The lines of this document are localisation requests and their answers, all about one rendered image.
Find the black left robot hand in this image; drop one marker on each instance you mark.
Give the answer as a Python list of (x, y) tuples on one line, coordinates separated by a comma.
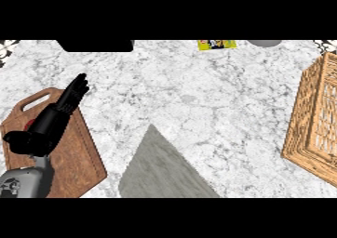
[(49, 124)]

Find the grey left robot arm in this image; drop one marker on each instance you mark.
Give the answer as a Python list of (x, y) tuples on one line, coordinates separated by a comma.
[(19, 183)]

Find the wicker basket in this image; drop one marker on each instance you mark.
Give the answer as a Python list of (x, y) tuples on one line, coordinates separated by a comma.
[(319, 124)]

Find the red object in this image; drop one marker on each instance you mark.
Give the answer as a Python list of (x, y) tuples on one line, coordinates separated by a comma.
[(30, 124)]

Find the brown wooden cutting board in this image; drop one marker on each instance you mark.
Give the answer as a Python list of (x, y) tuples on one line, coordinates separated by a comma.
[(75, 155)]

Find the black appliance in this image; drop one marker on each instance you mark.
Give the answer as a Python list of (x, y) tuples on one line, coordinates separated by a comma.
[(96, 45)]

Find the yellow printed box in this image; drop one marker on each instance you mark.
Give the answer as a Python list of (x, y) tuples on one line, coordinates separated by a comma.
[(216, 45)]

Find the grey round object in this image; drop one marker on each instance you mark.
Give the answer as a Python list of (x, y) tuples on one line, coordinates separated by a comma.
[(263, 43)]

